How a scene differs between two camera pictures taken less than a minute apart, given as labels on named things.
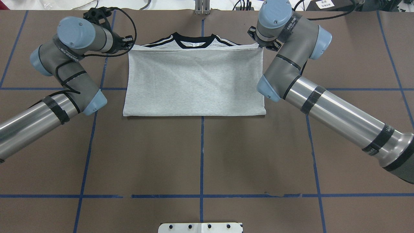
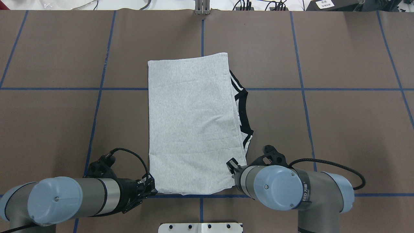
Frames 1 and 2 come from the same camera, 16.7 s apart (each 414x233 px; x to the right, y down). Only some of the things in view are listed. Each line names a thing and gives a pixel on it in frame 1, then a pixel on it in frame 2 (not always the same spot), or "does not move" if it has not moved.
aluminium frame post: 202,7 does not move
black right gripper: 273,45 to 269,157
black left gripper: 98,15 to 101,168
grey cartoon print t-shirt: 170,76 to 197,136
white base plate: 201,227 does not move
